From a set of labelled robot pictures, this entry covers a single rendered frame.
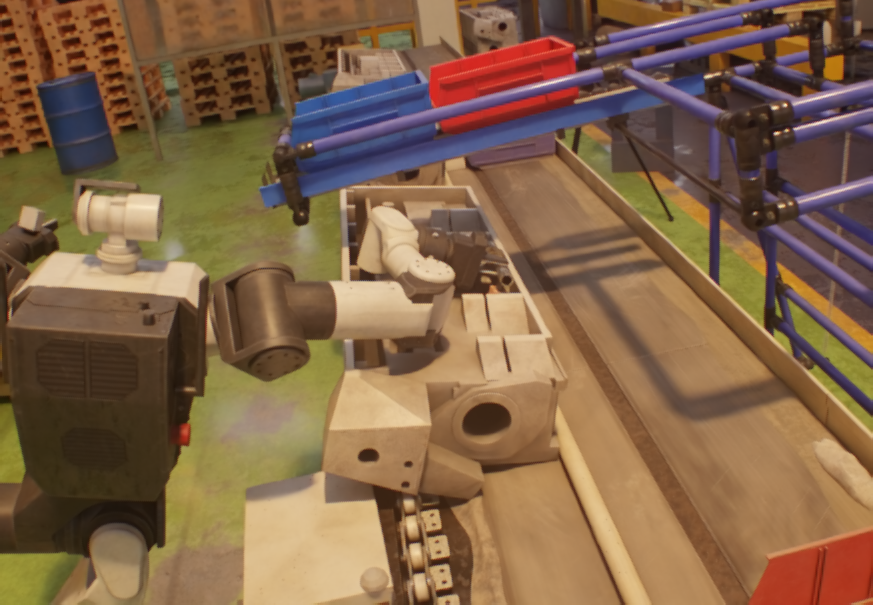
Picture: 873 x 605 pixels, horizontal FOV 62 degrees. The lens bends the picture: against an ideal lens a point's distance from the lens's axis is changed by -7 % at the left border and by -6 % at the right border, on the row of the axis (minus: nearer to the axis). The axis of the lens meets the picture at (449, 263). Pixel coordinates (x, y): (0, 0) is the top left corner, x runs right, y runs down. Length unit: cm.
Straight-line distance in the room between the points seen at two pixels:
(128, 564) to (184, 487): 153
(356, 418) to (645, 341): 75
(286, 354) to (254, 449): 183
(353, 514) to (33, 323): 57
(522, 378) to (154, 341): 60
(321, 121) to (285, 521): 77
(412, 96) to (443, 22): 573
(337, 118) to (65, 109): 642
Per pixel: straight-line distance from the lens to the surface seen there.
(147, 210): 112
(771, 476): 137
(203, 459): 294
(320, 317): 114
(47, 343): 101
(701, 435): 145
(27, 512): 131
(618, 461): 138
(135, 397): 103
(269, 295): 112
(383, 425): 119
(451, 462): 129
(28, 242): 175
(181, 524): 269
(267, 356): 109
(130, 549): 131
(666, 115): 514
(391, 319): 119
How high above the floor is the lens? 162
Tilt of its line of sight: 24 degrees down
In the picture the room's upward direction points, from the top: 8 degrees counter-clockwise
